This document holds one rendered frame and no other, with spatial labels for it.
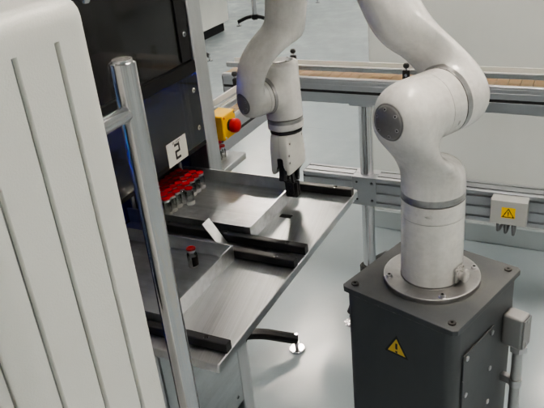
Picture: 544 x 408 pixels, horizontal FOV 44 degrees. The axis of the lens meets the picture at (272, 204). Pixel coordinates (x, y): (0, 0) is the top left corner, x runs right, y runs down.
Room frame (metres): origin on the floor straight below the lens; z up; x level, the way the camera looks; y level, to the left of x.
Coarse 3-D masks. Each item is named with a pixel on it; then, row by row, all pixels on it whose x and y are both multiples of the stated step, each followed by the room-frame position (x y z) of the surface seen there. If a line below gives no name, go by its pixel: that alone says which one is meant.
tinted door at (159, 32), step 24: (72, 0) 1.34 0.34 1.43; (96, 0) 1.40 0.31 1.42; (120, 0) 1.46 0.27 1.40; (144, 0) 1.54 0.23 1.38; (168, 0) 1.62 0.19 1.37; (96, 24) 1.39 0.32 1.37; (120, 24) 1.45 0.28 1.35; (144, 24) 1.52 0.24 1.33; (168, 24) 1.60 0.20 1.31; (96, 48) 1.38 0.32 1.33; (120, 48) 1.44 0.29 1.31; (144, 48) 1.51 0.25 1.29; (168, 48) 1.59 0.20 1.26; (96, 72) 1.36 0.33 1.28; (144, 72) 1.50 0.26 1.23
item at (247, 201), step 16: (208, 176) 1.65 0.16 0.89; (224, 176) 1.63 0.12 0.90; (240, 176) 1.61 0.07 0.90; (256, 176) 1.58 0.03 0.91; (272, 176) 1.56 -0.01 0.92; (208, 192) 1.58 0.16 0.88; (224, 192) 1.57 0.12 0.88; (240, 192) 1.56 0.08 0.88; (256, 192) 1.55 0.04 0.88; (272, 192) 1.54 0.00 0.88; (128, 208) 1.46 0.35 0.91; (192, 208) 1.49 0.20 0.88; (208, 208) 1.49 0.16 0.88; (224, 208) 1.48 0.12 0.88; (240, 208) 1.47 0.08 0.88; (256, 208) 1.46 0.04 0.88; (272, 208) 1.40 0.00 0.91; (192, 224) 1.38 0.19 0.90; (224, 224) 1.33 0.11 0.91; (240, 224) 1.38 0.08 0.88; (256, 224) 1.33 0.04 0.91
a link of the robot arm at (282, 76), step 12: (276, 60) 1.47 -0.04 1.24; (288, 60) 1.46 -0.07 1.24; (276, 72) 1.44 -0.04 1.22; (288, 72) 1.44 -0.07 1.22; (276, 84) 1.43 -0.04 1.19; (288, 84) 1.44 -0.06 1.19; (276, 96) 1.42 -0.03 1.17; (288, 96) 1.44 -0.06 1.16; (300, 96) 1.46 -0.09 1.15; (276, 108) 1.43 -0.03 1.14; (288, 108) 1.43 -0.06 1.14; (300, 108) 1.46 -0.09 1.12; (276, 120) 1.44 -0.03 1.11; (288, 120) 1.43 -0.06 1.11
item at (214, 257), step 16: (144, 240) 1.34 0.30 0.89; (176, 240) 1.30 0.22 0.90; (192, 240) 1.28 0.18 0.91; (144, 256) 1.28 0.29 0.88; (176, 256) 1.27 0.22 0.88; (208, 256) 1.25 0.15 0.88; (224, 256) 1.20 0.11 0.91; (144, 272) 1.22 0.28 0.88; (176, 272) 1.20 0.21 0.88; (192, 272) 1.20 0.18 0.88; (208, 272) 1.14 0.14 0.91; (144, 288) 1.15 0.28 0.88; (192, 288) 1.09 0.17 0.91; (144, 304) 1.09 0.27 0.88; (160, 320) 1.01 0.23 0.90
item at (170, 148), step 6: (180, 138) 1.56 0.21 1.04; (168, 144) 1.52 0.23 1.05; (174, 144) 1.54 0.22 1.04; (180, 144) 1.56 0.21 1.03; (186, 144) 1.58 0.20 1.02; (168, 150) 1.51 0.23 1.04; (174, 150) 1.53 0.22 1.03; (186, 150) 1.58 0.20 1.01; (168, 156) 1.51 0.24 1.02; (174, 156) 1.53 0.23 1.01; (186, 156) 1.57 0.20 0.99; (168, 162) 1.51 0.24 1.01; (174, 162) 1.52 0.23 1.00
